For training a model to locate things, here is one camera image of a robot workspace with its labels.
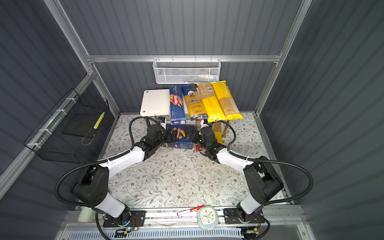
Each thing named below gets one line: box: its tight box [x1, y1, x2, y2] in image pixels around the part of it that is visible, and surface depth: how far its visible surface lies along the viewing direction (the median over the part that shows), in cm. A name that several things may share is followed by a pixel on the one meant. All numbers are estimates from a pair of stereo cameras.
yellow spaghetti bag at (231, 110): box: [210, 80, 244, 121], surface depth 77 cm
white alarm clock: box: [197, 205, 219, 231], surface depth 73 cm
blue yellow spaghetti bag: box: [181, 83, 208, 121], surface depth 77 cm
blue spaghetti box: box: [169, 84, 186, 125], surface depth 74 cm
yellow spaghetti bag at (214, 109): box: [196, 82, 226, 123], surface depth 76 cm
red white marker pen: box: [177, 205, 205, 216], surface depth 77 cm
